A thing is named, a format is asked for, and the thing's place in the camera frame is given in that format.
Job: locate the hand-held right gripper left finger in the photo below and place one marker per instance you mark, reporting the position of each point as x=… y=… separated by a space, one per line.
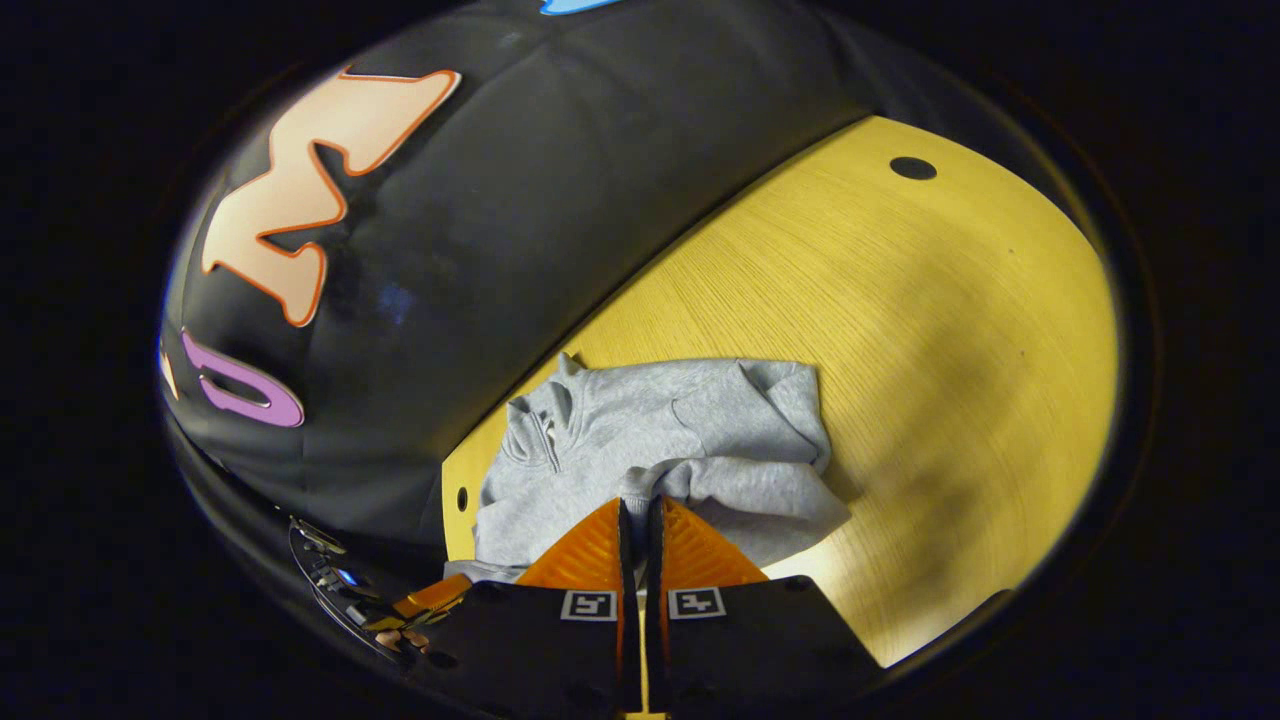
x=627 y=550

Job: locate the gray zip sweatshirt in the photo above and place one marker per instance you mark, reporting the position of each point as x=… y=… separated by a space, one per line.
x=640 y=420

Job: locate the round black table grommet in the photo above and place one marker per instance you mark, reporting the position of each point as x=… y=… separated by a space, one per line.
x=912 y=168

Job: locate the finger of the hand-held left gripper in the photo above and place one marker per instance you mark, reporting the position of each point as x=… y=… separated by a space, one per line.
x=430 y=598

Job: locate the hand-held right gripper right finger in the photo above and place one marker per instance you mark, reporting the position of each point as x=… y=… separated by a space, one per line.
x=655 y=550

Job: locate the black backdrop cloth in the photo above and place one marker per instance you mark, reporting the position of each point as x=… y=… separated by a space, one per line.
x=550 y=200

